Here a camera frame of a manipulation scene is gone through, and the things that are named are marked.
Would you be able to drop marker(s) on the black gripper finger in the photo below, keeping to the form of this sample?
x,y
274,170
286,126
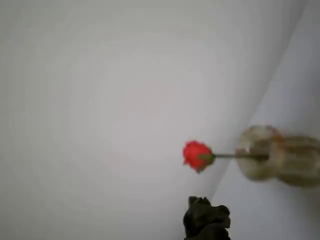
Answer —
x,y
206,222

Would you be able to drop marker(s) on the red rose green stem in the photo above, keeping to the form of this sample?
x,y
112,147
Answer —
x,y
196,155

